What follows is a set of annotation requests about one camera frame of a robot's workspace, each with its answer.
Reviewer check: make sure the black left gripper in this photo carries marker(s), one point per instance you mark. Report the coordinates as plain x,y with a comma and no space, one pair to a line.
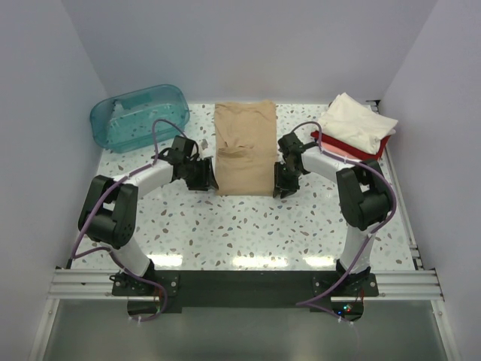
201,174

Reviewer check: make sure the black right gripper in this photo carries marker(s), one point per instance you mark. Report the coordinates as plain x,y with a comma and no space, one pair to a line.
285,179

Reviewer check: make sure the beige t shirt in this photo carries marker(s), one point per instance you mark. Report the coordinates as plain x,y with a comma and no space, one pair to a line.
246,148

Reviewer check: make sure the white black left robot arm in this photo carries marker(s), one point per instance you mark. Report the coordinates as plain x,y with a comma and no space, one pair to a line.
109,212

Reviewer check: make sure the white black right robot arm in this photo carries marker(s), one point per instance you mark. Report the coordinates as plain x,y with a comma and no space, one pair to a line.
367,200

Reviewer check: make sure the red folded t shirt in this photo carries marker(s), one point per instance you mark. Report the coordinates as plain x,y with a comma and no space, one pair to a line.
355,151

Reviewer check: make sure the pink folded t shirt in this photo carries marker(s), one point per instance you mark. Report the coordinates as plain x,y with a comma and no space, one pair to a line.
338,153

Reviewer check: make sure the cream folded t shirt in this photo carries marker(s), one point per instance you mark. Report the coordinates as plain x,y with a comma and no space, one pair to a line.
354,124

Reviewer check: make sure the teal transparent plastic bin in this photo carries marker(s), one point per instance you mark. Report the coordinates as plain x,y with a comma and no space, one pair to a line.
134,120

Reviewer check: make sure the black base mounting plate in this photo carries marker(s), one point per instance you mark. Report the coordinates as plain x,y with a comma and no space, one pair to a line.
351,310

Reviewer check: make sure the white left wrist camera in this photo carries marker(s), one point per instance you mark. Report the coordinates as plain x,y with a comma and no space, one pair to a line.
203,147

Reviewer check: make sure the metal corner bracket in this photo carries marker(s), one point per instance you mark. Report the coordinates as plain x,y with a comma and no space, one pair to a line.
375,102

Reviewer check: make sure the aluminium front rail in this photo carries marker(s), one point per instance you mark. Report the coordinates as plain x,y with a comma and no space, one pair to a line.
91,284

